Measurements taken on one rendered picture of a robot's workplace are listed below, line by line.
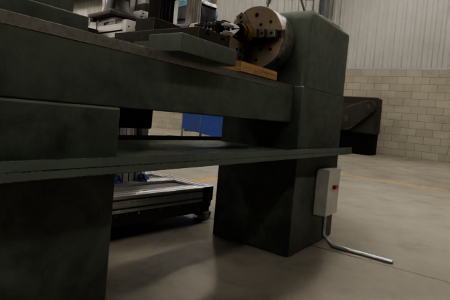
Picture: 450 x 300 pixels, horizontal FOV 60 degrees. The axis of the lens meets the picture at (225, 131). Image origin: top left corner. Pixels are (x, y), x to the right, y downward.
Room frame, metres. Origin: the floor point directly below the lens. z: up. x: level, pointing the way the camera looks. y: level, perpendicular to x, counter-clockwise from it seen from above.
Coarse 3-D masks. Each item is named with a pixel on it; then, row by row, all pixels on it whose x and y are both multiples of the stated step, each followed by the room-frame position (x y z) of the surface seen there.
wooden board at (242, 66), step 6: (222, 66) 1.61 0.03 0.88; (228, 66) 1.59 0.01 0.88; (234, 66) 1.58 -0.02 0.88; (240, 66) 1.56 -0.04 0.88; (246, 66) 1.59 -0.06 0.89; (252, 66) 1.63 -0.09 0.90; (258, 66) 1.67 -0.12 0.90; (246, 72) 1.60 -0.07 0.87; (252, 72) 1.63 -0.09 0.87; (258, 72) 1.67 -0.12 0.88; (264, 72) 1.71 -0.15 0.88; (270, 72) 1.75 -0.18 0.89; (276, 72) 1.79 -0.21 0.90; (270, 78) 1.75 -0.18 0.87; (276, 78) 1.80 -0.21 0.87
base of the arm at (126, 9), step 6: (108, 0) 2.09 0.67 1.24; (114, 0) 2.08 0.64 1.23; (120, 0) 2.08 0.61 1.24; (126, 0) 2.11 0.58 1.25; (108, 6) 2.07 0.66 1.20; (114, 6) 2.08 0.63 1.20; (120, 6) 2.08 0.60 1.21; (126, 6) 2.10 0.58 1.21; (120, 12) 2.07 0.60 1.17; (126, 12) 2.09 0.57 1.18
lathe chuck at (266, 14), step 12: (252, 12) 1.97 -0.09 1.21; (264, 12) 1.93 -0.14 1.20; (276, 12) 1.91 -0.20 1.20; (252, 24) 1.97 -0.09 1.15; (264, 24) 1.93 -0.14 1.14; (276, 24) 1.89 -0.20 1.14; (288, 24) 1.94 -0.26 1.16; (288, 36) 1.91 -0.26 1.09; (252, 48) 1.96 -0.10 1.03; (264, 48) 1.92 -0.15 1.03; (276, 48) 1.88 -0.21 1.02; (288, 48) 1.93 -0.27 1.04; (252, 60) 1.95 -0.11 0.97; (264, 60) 1.92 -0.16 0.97
